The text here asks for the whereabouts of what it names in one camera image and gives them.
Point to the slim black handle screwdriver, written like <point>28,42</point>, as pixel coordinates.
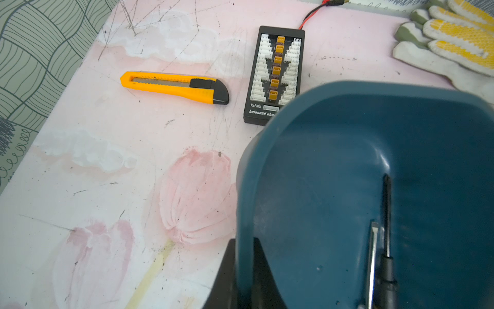
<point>371,267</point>

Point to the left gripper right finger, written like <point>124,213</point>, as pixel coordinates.
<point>265,294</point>

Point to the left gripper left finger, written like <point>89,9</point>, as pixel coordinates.
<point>223,291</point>

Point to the yellow white work gloves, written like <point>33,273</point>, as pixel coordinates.
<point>454,39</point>

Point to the yellow utility knife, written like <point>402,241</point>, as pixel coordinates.
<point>206,90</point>

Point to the teal plastic storage box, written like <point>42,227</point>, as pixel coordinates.
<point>313,182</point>

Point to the black balanced charging board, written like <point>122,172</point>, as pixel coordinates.
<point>275,78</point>

